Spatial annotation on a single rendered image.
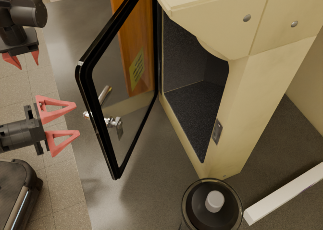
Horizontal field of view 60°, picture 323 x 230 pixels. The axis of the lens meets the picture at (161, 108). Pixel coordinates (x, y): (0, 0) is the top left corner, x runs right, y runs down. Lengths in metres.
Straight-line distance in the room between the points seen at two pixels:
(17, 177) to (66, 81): 0.83
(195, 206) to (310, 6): 0.34
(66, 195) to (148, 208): 1.14
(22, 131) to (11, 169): 1.13
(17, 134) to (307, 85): 0.81
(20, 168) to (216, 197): 1.38
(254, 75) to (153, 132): 0.48
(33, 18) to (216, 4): 0.50
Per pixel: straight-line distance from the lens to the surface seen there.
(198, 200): 0.51
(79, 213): 1.79
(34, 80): 2.45
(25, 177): 1.70
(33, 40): 0.80
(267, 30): 0.37
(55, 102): 0.63
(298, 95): 1.02
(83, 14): 1.30
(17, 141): 0.64
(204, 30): 0.31
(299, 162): 0.89
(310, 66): 0.95
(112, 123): 0.56
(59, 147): 0.68
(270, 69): 0.44
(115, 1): 0.70
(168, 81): 0.81
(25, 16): 0.72
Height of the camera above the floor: 1.66
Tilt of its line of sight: 54 degrees down
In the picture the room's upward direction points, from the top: straight up
